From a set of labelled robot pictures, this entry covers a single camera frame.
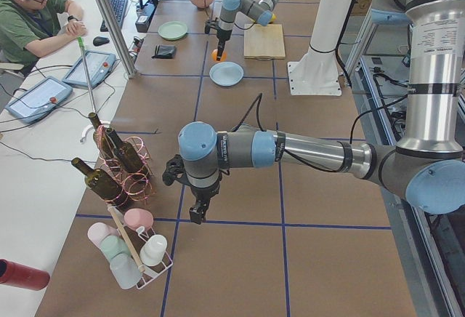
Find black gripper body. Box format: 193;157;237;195
189;185;220;225
217;28;232;51

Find orange fruit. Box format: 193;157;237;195
211;49;227;62

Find light blue plate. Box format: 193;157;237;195
209;62;244;87

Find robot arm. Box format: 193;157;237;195
163;0;464;224
211;0;279;61

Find green plate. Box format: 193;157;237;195
158;21;188;41

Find bamboo cutting board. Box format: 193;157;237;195
243;24;286;60

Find grey folded cloth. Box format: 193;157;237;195
152;44;177;59

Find white cup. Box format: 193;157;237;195
139;234;167;266

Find middle green wine bottle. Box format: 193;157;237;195
105;127;149;179

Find green wine bottle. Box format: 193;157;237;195
105;127;149;179
88;112;114;160
71;157;133;212

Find mint green cup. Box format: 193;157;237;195
99;235;130;262

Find front green wine bottle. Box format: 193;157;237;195
71;157;133;212

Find grey-green cup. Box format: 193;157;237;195
110;253;142;289

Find black keyboard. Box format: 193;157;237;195
108;0;129;28

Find light pink cup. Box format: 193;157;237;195
87;222;120;249

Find rear green wine bottle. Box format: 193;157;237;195
88;112;114;160

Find far blue teach pendant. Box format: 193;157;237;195
62;50;116;88

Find blue teach pendant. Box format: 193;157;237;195
6;76;73;124
62;50;116;88

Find black computer mouse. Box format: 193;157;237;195
92;36;110;47

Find metal rod green tip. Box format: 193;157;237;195
77;36;97;113

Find near blue teach pendant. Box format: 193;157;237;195
6;76;73;124

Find seated person green shirt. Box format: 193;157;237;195
1;0;87;73

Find red cylinder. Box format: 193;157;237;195
1;259;50;291

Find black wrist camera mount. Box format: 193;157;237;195
162;154;188;186

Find white wire cup rack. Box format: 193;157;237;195
116;209;173;289

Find copper wire bottle rack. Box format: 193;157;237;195
100;134;155;205

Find wooden rack handle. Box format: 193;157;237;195
108;206;145;273

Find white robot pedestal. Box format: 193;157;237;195
288;0;352;96

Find aluminium frame post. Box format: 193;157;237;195
95;0;137;79

